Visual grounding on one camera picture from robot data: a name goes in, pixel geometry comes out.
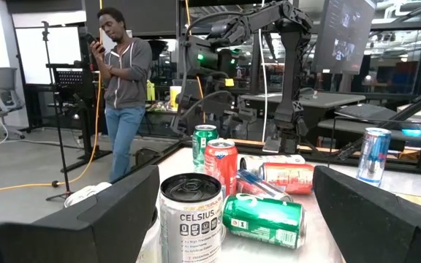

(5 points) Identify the dark wall monitor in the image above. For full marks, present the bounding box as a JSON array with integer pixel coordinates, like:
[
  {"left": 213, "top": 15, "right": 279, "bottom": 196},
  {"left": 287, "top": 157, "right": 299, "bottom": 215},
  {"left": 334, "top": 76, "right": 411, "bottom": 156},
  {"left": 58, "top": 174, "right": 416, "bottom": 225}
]
[{"left": 311, "top": 0, "right": 378, "bottom": 76}]

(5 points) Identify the yellow cable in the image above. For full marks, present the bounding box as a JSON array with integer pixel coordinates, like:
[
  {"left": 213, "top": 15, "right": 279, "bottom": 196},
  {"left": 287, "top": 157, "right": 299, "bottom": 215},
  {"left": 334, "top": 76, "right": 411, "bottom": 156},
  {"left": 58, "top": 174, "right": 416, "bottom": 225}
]
[{"left": 0, "top": 0, "right": 104, "bottom": 196}]

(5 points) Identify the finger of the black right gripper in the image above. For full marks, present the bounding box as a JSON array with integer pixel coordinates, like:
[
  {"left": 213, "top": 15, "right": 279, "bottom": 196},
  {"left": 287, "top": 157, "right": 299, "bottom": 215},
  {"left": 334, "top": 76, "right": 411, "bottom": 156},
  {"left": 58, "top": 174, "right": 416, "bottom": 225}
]
[
  {"left": 202, "top": 90, "right": 233, "bottom": 118},
  {"left": 176, "top": 93, "right": 201, "bottom": 125}
]

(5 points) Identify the green lemon-lime soda can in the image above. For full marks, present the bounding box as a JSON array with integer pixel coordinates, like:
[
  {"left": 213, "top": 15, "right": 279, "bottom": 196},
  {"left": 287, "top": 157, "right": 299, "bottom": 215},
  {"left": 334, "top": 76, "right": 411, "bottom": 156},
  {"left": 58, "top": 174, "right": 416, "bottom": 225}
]
[
  {"left": 191, "top": 124, "right": 219, "bottom": 173},
  {"left": 221, "top": 193, "right": 308, "bottom": 250}
]

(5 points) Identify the light blue silver energy can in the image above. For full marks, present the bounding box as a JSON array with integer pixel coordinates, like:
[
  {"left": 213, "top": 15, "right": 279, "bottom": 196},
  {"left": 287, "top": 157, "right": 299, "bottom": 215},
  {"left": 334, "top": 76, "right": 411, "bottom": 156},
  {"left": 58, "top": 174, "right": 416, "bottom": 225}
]
[{"left": 356, "top": 127, "right": 392, "bottom": 187}]

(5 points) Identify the black phone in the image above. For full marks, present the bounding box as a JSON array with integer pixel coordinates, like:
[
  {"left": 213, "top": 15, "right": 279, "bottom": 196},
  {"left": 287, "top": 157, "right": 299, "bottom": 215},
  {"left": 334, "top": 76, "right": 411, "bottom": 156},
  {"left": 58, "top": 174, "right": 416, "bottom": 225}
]
[{"left": 85, "top": 33, "right": 105, "bottom": 54}]

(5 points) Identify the yellow white cup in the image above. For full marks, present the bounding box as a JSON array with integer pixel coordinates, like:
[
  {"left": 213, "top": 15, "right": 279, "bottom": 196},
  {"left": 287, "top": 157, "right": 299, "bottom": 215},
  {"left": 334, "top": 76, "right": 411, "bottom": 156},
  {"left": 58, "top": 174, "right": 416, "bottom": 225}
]
[{"left": 169, "top": 85, "right": 182, "bottom": 110}]

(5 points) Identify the white Celsius can black lid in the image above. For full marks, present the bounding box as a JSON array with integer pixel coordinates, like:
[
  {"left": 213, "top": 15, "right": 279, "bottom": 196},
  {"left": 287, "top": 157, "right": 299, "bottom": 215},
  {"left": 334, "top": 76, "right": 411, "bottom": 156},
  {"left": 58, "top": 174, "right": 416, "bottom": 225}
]
[{"left": 158, "top": 172, "right": 225, "bottom": 263}]

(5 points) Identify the grey office chair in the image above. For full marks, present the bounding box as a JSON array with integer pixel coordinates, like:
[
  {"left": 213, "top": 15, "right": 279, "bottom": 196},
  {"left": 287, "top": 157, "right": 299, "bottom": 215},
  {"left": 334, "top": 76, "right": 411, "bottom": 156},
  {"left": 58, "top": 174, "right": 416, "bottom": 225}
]
[{"left": 0, "top": 66, "right": 27, "bottom": 142}]

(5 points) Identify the white board panel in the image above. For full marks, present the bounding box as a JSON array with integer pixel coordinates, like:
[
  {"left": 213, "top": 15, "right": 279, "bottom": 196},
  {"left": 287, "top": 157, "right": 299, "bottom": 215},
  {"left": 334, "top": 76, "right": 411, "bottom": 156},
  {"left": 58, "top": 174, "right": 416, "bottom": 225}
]
[{"left": 15, "top": 25, "right": 83, "bottom": 87}]

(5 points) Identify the black tripod stand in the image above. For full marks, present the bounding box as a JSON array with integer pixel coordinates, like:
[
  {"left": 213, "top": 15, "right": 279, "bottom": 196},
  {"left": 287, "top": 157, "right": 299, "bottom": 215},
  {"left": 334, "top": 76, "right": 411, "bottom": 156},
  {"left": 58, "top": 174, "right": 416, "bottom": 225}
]
[{"left": 40, "top": 20, "right": 75, "bottom": 202}]

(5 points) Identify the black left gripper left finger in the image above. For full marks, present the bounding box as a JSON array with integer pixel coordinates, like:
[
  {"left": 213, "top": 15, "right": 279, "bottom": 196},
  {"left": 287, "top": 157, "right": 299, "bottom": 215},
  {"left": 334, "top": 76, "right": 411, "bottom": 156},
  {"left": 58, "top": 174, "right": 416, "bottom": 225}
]
[{"left": 0, "top": 164, "right": 161, "bottom": 263}]

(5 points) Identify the grey desk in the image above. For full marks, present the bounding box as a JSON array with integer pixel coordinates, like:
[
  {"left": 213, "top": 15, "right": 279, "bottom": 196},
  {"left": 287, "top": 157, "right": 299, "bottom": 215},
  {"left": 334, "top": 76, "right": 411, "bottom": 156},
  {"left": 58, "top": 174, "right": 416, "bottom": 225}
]
[{"left": 239, "top": 91, "right": 367, "bottom": 110}]

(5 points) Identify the blue silver Red Bull can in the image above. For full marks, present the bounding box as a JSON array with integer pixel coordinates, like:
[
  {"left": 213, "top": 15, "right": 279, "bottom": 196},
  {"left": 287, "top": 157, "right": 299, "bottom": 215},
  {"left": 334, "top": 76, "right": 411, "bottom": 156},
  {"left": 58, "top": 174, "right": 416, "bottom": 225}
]
[{"left": 235, "top": 169, "right": 294, "bottom": 203}]

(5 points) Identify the white printed slim can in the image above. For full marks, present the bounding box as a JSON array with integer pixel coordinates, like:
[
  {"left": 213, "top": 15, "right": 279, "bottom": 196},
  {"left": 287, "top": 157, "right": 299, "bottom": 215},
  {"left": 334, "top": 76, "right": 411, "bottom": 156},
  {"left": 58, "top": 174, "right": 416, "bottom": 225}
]
[{"left": 238, "top": 153, "right": 306, "bottom": 175}]

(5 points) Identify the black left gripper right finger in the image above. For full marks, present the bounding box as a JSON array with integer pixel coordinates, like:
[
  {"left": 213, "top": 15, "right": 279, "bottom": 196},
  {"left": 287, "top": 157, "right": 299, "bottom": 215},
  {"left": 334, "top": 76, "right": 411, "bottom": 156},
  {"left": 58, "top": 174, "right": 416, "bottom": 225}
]
[{"left": 311, "top": 164, "right": 421, "bottom": 263}]

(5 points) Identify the red soda can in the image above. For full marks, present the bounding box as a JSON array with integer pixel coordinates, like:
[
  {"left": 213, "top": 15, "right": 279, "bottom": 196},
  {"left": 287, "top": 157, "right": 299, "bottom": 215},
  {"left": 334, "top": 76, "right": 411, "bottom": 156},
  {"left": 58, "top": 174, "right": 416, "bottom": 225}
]
[
  {"left": 257, "top": 162, "right": 316, "bottom": 196},
  {"left": 203, "top": 138, "right": 239, "bottom": 198}
]

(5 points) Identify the black desk frame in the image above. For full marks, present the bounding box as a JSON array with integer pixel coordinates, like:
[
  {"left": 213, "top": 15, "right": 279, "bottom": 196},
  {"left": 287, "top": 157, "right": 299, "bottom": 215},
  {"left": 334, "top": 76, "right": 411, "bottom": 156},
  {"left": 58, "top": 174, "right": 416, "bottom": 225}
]
[{"left": 23, "top": 61, "right": 113, "bottom": 173}]

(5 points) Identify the black diagonal frame strut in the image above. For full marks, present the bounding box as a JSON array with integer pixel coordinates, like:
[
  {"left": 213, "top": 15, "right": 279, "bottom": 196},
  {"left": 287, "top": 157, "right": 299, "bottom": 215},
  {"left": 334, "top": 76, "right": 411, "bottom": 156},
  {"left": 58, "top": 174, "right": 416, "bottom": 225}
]
[{"left": 336, "top": 85, "right": 421, "bottom": 161}]

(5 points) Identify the person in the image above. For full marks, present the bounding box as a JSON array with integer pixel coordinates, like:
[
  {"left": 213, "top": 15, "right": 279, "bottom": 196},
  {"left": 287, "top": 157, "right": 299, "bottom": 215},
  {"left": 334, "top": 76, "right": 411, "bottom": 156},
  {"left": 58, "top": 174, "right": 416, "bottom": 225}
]
[{"left": 64, "top": 7, "right": 153, "bottom": 208}]

